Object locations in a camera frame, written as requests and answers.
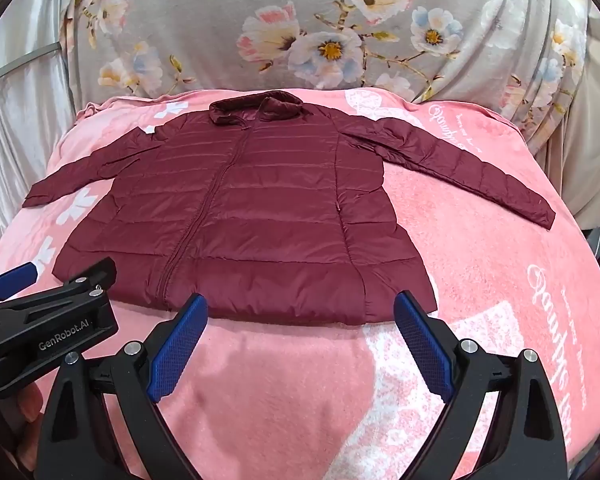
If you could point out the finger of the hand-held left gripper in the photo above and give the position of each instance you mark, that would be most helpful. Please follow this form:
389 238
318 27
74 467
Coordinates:
15 278
75 292

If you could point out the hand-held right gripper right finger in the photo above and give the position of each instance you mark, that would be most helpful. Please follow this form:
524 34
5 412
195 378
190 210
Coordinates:
422 345

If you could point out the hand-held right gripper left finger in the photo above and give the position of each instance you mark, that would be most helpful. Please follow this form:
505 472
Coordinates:
176 350

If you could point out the maroon puffer jacket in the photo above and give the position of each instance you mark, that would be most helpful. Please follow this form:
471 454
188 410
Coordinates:
260 210

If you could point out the person's left hand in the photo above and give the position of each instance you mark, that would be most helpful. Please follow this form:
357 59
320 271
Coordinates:
27 410

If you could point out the pink printed blanket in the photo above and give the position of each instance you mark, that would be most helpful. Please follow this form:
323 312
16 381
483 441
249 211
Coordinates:
300 385

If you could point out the white satin cloth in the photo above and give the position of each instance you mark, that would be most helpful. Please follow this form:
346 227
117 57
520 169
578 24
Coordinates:
25 140

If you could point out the grey floral bed sheet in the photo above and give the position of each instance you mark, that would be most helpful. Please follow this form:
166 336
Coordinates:
290 25

